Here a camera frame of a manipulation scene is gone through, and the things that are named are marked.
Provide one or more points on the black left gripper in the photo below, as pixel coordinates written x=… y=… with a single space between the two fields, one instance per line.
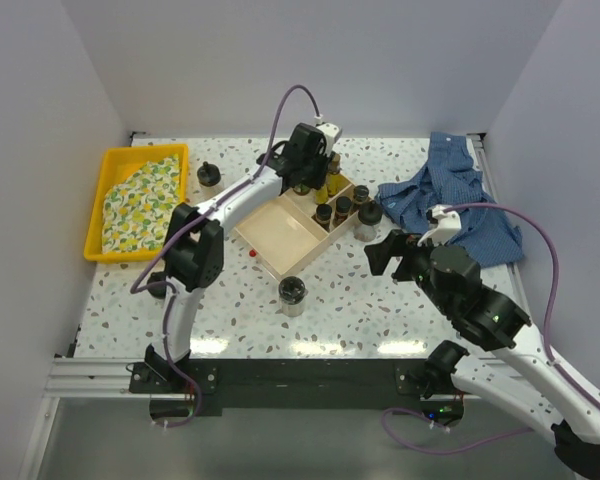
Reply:
x=318 y=180

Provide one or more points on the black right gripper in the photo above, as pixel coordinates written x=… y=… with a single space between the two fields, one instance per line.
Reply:
x=396 y=244

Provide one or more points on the small yellow oil bottle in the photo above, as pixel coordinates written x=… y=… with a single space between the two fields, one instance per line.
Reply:
x=333 y=184
x=321 y=195

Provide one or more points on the spice jar black lid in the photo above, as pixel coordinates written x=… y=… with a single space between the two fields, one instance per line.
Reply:
x=342 y=210
x=323 y=215

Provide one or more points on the small dark spice jar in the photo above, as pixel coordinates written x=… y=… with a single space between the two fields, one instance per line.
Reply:
x=360 y=195

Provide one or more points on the beige wooden divided box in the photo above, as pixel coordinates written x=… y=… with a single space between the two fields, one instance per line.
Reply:
x=285 y=235

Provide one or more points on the sauce bottle green label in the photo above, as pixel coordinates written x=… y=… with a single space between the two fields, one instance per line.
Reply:
x=334 y=165
x=301 y=190

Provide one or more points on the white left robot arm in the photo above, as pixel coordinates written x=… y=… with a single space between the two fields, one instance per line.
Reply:
x=193 y=252

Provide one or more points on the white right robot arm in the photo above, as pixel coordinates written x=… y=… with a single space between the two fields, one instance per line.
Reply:
x=553 y=400

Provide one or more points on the glass shaker jar brown residue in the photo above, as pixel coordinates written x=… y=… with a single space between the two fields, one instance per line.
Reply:
x=369 y=217

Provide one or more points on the blue checked shirt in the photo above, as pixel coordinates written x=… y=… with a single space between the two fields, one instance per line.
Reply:
x=448 y=177

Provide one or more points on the glass shaker jar white powder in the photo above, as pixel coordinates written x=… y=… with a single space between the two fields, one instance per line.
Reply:
x=210 y=178

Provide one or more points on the open glass jar black rim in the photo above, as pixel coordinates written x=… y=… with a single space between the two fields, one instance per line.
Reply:
x=292 y=293

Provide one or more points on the lemon print cloth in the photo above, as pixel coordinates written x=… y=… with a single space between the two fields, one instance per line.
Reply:
x=136 y=212

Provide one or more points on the yellow plastic tray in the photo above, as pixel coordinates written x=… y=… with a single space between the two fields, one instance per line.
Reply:
x=116 y=166

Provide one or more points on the shaker jar front left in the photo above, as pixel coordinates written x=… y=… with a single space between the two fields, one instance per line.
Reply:
x=156 y=285

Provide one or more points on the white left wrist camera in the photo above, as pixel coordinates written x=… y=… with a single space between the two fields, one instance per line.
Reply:
x=332 y=133

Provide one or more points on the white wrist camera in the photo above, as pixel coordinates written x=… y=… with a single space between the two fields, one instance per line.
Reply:
x=332 y=133
x=444 y=224

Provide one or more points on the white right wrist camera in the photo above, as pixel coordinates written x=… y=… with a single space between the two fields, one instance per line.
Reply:
x=444 y=224

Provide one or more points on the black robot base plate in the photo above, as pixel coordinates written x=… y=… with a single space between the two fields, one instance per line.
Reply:
x=207 y=387

